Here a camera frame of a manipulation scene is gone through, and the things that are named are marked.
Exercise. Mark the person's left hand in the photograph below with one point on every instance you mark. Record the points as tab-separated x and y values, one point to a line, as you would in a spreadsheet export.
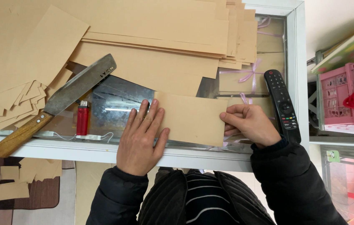
137	147

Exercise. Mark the heap of brown paper sheets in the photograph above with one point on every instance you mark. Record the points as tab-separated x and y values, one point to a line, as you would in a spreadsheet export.
127	40

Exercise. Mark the small brown paper sheet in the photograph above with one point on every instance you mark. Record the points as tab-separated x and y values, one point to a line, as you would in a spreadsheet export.
192	117

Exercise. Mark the white framed glass display counter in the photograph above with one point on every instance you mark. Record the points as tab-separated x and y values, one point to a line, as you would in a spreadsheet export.
295	78

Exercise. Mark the boxes with lilac ribbons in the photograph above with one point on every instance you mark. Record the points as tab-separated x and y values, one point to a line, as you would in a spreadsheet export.
252	68

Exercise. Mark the black remote control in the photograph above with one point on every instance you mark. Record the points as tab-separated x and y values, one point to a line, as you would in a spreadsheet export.
281	103

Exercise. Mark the person's black jacket and striped top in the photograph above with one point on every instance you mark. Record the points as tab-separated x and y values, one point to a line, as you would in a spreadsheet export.
202	200

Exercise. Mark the pink plastic crate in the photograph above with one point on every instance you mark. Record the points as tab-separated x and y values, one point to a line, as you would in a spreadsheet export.
345	97

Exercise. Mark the pile of small paper offcuts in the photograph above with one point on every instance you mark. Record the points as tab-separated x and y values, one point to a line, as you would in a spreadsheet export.
11	106

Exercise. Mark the brown floor mat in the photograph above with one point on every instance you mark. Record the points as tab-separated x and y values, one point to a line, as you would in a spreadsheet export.
39	190

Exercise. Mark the colourful board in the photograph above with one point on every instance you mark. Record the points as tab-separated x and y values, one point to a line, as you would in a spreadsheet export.
345	50

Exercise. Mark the glass cabinet with red items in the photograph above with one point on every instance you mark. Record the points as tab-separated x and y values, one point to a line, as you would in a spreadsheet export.
348	187

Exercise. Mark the paper scraps on floor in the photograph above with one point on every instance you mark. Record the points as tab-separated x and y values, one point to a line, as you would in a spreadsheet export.
17	178

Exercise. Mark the red lighter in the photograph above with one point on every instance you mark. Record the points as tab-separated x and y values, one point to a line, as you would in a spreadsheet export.
82	118

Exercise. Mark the person's right hand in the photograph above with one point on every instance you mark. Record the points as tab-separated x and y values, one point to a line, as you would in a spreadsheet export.
252	125

